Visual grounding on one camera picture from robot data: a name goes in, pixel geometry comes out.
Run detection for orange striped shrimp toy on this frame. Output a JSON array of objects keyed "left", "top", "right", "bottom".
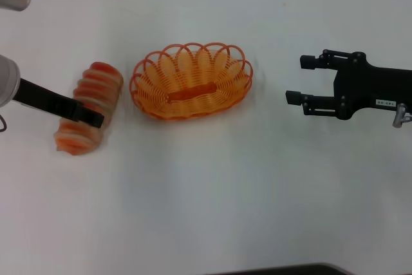
[{"left": 53, "top": 61, "right": 124, "bottom": 156}]

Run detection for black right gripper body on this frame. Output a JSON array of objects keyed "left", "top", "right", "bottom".
[{"left": 333, "top": 51, "right": 412, "bottom": 121}]

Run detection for black robot torso edge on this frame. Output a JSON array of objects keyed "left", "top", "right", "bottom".
[{"left": 221, "top": 262, "right": 351, "bottom": 275}]

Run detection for right arm connector cable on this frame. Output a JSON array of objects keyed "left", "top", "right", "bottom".
[{"left": 391, "top": 102, "right": 412, "bottom": 129}]

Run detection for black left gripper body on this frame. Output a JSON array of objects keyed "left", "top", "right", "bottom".
[{"left": 14, "top": 77, "right": 81, "bottom": 121}]

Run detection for orange woven plastic basket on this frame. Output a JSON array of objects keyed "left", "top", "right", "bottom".
[{"left": 129, "top": 42, "right": 254, "bottom": 121}]

